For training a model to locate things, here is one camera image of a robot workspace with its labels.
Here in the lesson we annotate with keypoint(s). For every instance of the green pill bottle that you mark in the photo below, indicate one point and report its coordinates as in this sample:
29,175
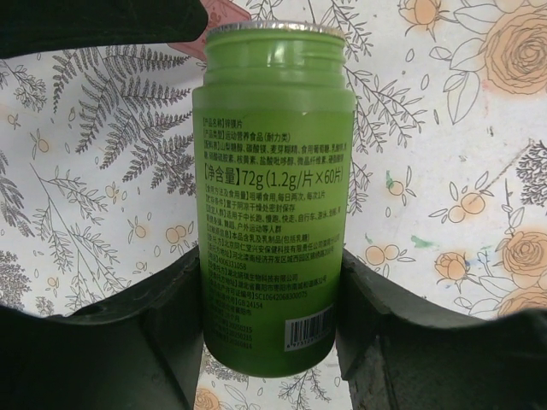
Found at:
273,127

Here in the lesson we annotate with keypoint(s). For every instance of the floral table mat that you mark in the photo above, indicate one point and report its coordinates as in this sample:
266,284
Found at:
447,188

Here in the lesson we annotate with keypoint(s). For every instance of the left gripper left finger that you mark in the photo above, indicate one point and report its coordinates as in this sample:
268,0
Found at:
139,349

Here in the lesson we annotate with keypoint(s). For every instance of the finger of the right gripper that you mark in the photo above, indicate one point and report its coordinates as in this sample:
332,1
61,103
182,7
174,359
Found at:
31,26

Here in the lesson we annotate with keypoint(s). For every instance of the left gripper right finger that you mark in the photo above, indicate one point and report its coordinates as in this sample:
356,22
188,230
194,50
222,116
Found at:
397,350

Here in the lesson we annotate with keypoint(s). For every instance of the red pill organizer box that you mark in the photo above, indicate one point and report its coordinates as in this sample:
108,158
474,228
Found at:
220,12

